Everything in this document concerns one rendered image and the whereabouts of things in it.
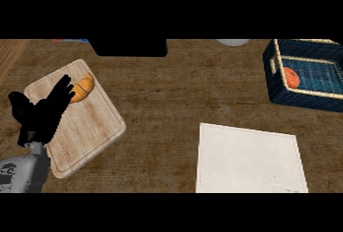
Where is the blue and red flat object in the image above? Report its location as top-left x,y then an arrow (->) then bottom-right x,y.
51,38 -> 90,44

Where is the black box appliance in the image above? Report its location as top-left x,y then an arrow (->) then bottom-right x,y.
87,38 -> 168,58

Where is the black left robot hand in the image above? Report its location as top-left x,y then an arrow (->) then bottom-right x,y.
7,73 -> 77,148

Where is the dark blue wicker basket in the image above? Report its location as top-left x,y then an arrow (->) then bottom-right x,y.
261,38 -> 343,113

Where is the white placemat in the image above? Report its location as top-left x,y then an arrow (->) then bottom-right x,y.
193,122 -> 309,194

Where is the pale wooden cutting board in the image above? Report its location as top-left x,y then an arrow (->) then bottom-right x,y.
22,58 -> 127,179

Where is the golden croissant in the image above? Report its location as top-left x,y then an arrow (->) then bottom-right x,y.
68,72 -> 96,104

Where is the orange round fruit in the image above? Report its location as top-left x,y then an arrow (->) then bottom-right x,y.
282,66 -> 301,90

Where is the pale grey round object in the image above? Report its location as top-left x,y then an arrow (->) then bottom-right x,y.
216,38 -> 250,47

